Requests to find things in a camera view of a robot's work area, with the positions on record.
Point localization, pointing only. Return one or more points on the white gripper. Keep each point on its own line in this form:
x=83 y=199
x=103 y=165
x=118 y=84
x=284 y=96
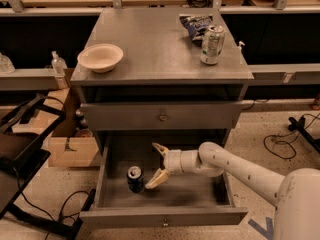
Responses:
x=172 y=162

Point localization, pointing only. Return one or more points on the blue pepsi can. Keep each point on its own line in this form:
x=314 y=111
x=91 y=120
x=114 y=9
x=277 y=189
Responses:
x=135 y=179

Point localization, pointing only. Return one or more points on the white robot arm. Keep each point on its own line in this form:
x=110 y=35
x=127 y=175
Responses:
x=295 y=196

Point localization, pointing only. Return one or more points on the open grey middle drawer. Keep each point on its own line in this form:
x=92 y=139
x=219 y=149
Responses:
x=187 y=200

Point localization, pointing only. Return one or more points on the grey top drawer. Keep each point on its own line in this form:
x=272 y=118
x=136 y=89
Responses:
x=161 y=116

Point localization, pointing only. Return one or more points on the grey wooden drawer cabinet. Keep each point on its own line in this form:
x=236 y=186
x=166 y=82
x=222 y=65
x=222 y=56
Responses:
x=160 y=64

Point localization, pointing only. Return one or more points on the green and silver soda can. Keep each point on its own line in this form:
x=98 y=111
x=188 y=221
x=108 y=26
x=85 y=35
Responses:
x=212 y=44

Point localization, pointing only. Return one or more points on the cardboard box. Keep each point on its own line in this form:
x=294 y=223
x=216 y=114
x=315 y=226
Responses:
x=70 y=144

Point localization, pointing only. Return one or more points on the white paper bowl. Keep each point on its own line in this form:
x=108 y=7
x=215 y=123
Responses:
x=100 y=58

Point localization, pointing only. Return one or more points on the black stand base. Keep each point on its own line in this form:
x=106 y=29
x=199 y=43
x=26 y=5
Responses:
x=299 y=125

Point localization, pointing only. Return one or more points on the blue chip bag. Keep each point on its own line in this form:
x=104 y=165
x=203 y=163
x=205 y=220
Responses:
x=196 y=25

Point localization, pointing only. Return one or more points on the small white pump bottle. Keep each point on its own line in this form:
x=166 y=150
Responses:
x=241 y=45

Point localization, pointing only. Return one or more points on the black office chair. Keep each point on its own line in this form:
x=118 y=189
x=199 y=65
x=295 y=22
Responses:
x=21 y=156

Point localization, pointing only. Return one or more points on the clear sanitizer pump bottle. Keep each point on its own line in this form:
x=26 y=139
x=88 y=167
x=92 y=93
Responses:
x=58 y=63

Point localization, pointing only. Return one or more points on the clear plastic dome container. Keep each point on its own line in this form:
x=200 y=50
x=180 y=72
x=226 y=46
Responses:
x=6 y=66

